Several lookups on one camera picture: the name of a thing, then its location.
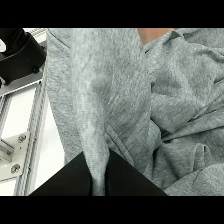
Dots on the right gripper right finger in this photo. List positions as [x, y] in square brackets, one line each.
[128, 180]

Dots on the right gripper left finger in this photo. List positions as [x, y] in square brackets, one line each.
[70, 180]

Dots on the grey garment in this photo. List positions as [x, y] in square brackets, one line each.
[133, 100]

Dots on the silver frame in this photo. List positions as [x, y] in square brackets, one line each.
[23, 140]

